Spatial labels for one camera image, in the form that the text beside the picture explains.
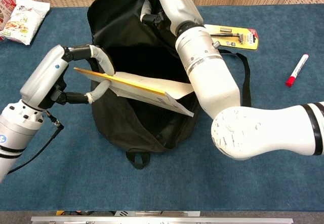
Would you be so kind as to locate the red snack bag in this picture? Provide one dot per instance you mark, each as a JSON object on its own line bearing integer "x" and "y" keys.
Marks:
{"x": 5, "y": 6}

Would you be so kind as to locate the grey metal plate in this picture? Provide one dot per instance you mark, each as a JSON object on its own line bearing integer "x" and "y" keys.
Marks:
{"x": 157, "y": 213}

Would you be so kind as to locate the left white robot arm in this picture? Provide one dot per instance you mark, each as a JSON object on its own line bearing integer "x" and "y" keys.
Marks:
{"x": 15, "y": 130}

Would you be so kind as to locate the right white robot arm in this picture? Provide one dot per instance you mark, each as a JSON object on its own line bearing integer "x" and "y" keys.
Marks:
{"x": 215, "y": 82}

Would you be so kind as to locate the aluminium profile rail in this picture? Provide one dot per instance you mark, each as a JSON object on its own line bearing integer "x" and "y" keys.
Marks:
{"x": 162, "y": 220}

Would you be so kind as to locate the white snack bag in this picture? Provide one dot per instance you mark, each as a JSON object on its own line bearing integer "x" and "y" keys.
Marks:
{"x": 24, "y": 21}

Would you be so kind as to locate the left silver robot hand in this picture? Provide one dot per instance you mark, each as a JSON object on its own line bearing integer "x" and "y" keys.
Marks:
{"x": 41, "y": 79}

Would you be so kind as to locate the yellow packaged tool set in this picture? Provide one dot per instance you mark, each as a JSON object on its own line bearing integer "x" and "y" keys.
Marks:
{"x": 240, "y": 40}

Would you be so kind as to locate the blue felt table cover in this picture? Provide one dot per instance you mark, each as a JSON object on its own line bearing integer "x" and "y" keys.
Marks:
{"x": 162, "y": 186}

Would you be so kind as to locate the white yellow Lexicon book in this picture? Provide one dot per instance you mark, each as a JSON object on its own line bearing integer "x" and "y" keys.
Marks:
{"x": 141, "y": 88}

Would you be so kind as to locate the white marker with red cap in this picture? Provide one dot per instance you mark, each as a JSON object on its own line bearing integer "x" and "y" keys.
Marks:
{"x": 297, "y": 69}

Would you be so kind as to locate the black fabric backpack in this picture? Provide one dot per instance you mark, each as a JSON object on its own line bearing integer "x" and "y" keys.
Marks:
{"x": 121, "y": 26}

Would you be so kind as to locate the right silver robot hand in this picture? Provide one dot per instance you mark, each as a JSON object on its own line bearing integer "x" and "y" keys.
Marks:
{"x": 179, "y": 8}

